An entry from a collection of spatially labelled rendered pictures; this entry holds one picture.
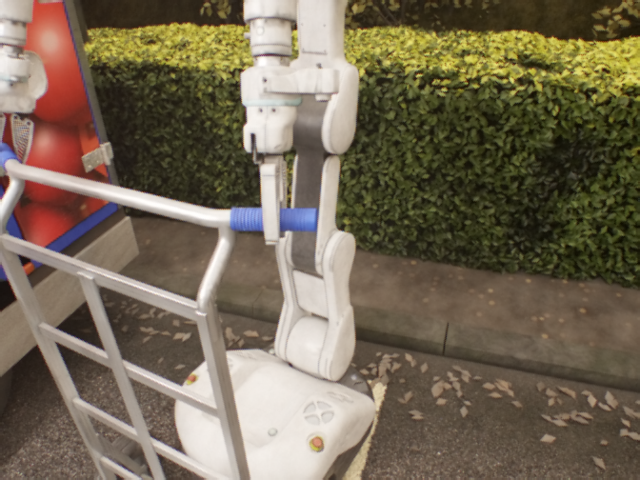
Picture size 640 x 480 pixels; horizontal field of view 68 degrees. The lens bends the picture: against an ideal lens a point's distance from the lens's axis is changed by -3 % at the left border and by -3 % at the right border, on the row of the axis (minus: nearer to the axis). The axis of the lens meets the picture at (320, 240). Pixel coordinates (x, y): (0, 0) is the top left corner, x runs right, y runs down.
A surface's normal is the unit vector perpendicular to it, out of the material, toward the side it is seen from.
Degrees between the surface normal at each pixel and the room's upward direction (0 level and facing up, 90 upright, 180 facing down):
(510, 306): 6
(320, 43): 89
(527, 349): 0
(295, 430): 0
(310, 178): 77
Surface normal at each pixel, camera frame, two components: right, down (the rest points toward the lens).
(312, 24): -0.52, 0.45
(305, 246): -0.51, 0.26
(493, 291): -0.07, -0.77
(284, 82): 0.42, 0.19
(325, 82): -0.09, 0.21
